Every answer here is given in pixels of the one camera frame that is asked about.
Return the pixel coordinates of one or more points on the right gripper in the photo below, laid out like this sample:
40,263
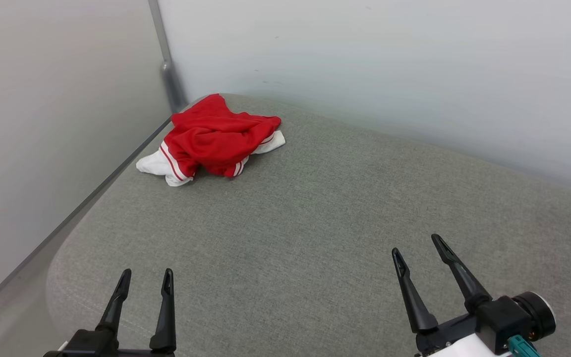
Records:
456,342

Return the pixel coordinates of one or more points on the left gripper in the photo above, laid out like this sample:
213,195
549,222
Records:
97,343

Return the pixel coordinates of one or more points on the red and white garment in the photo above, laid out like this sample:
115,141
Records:
211,139

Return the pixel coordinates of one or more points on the teal right wrist plug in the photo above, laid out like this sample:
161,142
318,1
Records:
521,345

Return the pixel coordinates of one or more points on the grey fabric sofa cushion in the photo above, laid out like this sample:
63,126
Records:
315,223

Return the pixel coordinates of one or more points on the grey metal corner pole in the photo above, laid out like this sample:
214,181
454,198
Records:
170,82

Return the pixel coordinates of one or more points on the grey partition base rail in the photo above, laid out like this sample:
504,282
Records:
67,220

